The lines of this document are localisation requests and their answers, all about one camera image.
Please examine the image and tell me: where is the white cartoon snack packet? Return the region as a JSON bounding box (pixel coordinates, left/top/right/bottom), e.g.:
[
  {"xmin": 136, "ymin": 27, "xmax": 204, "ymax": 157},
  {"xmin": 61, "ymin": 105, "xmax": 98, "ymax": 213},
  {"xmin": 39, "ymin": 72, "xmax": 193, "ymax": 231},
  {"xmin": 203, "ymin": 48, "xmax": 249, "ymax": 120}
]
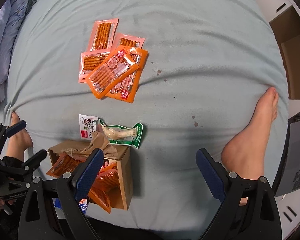
[{"xmin": 78, "ymin": 114, "xmax": 99, "ymax": 140}]

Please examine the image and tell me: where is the pink spicy strip packet left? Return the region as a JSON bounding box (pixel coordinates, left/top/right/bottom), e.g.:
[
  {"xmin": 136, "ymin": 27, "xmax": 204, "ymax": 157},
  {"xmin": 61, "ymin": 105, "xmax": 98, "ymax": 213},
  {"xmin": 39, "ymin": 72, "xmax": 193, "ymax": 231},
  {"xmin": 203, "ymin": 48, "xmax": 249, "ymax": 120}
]
[{"xmin": 78, "ymin": 49, "xmax": 110, "ymax": 83}]

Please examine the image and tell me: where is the pink spicy strip packet right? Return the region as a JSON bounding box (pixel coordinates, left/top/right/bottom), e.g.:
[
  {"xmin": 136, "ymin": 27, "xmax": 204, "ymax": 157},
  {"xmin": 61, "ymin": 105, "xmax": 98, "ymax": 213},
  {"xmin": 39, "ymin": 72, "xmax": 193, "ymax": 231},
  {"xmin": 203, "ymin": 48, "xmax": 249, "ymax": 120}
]
[{"xmin": 113, "ymin": 33, "xmax": 145, "ymax": 48}]

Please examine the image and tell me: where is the person's left foot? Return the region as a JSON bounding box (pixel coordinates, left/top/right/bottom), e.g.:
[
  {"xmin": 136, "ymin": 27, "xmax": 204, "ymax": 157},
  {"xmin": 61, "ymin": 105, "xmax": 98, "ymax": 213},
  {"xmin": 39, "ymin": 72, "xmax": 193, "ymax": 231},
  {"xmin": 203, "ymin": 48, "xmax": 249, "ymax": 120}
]
[{"xmin": 5, "ymin": 112, "xmax": 33, "ymax": 162}]

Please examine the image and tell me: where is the pink spicy strip packet upright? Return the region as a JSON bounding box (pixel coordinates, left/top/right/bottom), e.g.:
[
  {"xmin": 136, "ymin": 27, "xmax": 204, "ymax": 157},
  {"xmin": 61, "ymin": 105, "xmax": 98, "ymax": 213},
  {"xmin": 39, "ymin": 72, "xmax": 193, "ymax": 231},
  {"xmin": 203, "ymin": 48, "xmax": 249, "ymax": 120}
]
[{"xmin": 87, "ymin": 18, "xmax": 119, "ymax": 51}]

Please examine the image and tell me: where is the grey laptop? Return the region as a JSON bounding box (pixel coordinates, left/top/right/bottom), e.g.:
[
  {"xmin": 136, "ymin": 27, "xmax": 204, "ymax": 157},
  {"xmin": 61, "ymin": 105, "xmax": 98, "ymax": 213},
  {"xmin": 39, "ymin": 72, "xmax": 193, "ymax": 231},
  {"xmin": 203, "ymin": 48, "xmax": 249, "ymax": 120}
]
[{"xmin": 272, "ymin": 112, "xmax": 300, "ymax": 197}]

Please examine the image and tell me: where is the white drawer cabinet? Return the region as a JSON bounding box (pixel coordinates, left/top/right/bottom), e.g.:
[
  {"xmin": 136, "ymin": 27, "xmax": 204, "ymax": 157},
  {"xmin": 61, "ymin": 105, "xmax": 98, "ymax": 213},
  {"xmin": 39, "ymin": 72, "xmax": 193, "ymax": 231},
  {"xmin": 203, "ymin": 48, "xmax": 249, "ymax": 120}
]
[{"xmin": 275, "ymin": 100, "xmax": 300, "ymax": 239}]

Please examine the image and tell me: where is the brown cardboard box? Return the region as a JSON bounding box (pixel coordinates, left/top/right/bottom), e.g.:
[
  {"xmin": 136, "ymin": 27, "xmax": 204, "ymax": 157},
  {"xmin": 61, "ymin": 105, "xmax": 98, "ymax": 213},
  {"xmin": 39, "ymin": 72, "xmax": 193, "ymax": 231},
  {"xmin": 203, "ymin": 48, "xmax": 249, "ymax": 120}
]
[{"xmin": 46, "ymin": 140, "xmax": 133, "ymax": 213}]

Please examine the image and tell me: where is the person's foot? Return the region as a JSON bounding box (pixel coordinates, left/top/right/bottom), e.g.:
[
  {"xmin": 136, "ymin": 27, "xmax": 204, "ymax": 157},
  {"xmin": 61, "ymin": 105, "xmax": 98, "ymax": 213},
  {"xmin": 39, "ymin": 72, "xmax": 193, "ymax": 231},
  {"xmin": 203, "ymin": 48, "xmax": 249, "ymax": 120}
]
[
  {"xmin": 5, "ymin": 112, "xmax": 33, "ymax": 162},
  {"xmin": 221, "ymin": 87, "xmax": 279, "ymax": 180}
]

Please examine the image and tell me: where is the orange spicy strip packet top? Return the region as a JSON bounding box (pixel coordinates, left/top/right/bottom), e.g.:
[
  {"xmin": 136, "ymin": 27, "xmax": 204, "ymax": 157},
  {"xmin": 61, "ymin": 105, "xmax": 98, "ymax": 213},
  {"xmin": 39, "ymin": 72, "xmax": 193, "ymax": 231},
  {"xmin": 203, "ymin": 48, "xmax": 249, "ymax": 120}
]
[{"xmin": 85, "ymin": 46, "xmax": 140, "ymax": 99}]

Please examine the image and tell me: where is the person's right foot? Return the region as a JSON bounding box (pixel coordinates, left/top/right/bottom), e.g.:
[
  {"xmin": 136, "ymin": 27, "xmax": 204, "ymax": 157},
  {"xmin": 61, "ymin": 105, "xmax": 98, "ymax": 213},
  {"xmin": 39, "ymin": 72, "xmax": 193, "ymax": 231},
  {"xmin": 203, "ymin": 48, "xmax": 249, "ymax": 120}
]
[{"xmin": 221, "ymin": 87, "xmax": 279, "ymax": 180}]

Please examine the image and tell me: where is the blue white snack bag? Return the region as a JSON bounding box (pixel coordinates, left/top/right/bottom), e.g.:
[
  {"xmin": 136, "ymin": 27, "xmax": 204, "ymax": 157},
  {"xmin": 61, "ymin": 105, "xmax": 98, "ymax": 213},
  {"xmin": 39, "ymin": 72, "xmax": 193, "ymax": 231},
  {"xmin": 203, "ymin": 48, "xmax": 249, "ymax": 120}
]
[{"xmin": 54, "ymin": 198, "xmax": 89, "ymax": 215}]

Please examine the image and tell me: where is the green chicken foot packet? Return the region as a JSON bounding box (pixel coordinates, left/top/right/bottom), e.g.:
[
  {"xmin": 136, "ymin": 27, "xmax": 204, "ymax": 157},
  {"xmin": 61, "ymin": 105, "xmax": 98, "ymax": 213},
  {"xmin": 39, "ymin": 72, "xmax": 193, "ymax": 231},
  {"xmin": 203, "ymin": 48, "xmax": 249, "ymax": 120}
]
[{"xmin": 96, "ymin": 119, "xmax": 143, "ymax": 149}]

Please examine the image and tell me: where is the orange spicy strip packet under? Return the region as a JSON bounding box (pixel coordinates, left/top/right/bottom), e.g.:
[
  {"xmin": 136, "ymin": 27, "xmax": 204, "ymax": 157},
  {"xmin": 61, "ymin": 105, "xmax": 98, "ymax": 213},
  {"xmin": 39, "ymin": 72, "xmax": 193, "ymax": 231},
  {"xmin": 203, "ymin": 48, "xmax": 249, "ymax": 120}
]
[{"xmin": 106, "ymin": 46, "xmax": 148, "ymax": 103}]

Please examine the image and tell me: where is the light blue bed sheet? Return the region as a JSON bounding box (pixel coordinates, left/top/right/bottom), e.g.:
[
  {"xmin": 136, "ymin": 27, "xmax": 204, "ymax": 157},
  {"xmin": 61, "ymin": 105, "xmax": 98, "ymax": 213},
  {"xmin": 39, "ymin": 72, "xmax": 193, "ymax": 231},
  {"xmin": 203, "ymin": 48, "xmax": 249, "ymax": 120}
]
[{"xmin": 0, "ymin": 0, "xmax": 288, "ymax": 239}]

